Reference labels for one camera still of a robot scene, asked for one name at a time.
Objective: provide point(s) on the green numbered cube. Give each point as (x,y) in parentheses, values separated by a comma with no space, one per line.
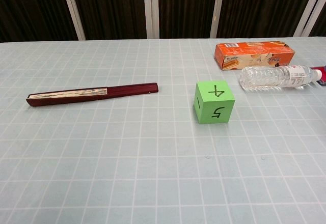
(214,112)

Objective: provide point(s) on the clear plastic water bottle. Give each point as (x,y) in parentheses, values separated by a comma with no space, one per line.
(265,79)

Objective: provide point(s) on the dark red folded fan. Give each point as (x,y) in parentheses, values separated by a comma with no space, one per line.
(132,89)

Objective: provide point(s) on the orange carton box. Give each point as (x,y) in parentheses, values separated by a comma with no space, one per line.
(252,49)

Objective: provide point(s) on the white partition frame post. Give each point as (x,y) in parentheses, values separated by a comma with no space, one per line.
(307,12)
(74,12)
(217,7)
(151,10)

